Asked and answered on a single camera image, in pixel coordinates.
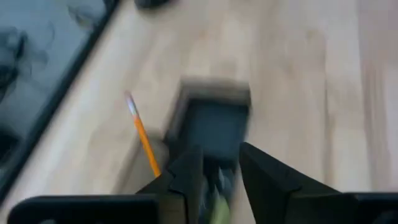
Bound orange pencil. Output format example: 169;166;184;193
124;90;162;179

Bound black mesh desk organizer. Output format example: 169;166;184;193
160;77;253;224

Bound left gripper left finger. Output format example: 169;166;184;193
136;145;205;224

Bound yellow-green eraser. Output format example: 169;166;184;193
211;191;233;224

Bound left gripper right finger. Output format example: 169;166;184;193
239;141;343;224

